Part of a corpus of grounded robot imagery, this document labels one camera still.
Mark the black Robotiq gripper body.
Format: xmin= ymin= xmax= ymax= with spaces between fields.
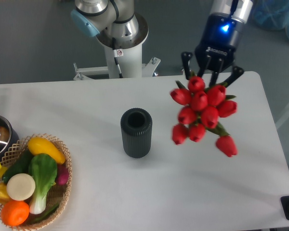
xmin=195 ymin=14 xmax=244 ymax=72

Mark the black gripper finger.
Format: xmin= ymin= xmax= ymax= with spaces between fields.
xmin=181 ymin=51 xmax=193 ymax=80
xmin=223 ymin=66 xmax=244 ymax=88

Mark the red tulip bouquet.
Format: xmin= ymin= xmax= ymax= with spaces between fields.
xmin=170 ymin=75 xmax=238 ymax=157

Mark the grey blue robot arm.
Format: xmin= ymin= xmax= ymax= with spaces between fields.
xmin=71 ymin=0 xmax=253 ymax=85

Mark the black ribbed vase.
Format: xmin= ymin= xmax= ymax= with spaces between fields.
xmin=120 ymin=108 xmax=153 ymax=158

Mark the blue plastic bag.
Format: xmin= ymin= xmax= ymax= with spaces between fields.
xmin=252 ymin=0 xmax=289 ymax=39

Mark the purple red radish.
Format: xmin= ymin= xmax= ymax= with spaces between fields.
xmin=55 ymin=165 xmax=69 ymax=185

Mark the yellow squash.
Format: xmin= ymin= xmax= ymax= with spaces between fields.
xmin=27 ymin=137 xmax=66 ymax=165

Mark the green bok choy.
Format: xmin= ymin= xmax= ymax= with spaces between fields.
xmin=28 ymin=154 xmax=57 ymax=215

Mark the woven wicker basket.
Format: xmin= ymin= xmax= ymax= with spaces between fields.
xmin=0 ymin=133 xmax=72 ymax=231

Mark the dark green cucumber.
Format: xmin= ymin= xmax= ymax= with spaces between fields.
xmin=1 ymin=149 xmax=34 ymax=185

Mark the green chilli pepper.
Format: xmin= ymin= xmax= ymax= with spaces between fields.
xmin=30 ymin=203 xmax=59 ymax=224

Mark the white round radish slice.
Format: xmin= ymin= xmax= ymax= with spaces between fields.
xmin=6 ymin=173 xmax=36 ymax=201

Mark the yellow bell pepper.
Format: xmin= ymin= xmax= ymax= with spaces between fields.
xmin=0 ymin=182 xmax=11 ymax=204

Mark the orange fruit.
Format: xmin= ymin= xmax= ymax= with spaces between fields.
xmin=0 ymin=201 xmax=29 ymax=226

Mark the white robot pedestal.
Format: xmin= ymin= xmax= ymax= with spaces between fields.
xmin=71 ymin=10 xmax=161 ymax=80

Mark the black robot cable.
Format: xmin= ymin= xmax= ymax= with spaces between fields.
xmin=112 ymin=38 xmax=124 ymax=78

